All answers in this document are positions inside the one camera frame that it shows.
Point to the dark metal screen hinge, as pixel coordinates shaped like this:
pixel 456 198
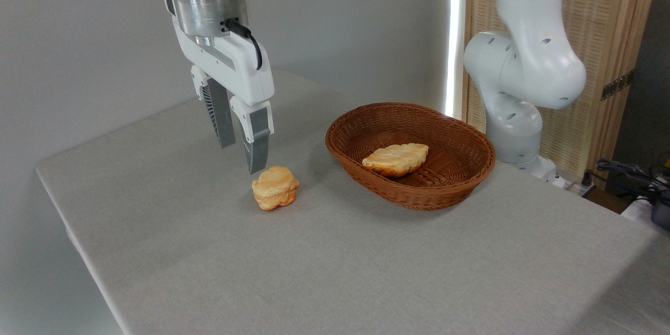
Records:
pixel 617 85

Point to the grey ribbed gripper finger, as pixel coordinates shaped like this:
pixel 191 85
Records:
pixel 256 136
pixel 220 115

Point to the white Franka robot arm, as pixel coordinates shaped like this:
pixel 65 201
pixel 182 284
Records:
pixel 526 65

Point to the grey tablecloth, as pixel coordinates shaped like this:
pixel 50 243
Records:
pixel 314 267

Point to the brown oval wicker basket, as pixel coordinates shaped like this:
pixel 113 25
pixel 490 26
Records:
pixel 445 178

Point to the small round bread roll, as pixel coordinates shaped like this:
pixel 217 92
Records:
pixel 275 187

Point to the white power strip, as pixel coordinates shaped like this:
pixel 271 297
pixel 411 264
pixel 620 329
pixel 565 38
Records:
pixel 578 187

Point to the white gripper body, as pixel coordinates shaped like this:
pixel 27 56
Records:
pixel 246 70

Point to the long flat bread loaf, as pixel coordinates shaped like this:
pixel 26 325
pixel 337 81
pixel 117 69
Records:
pixel 395 158

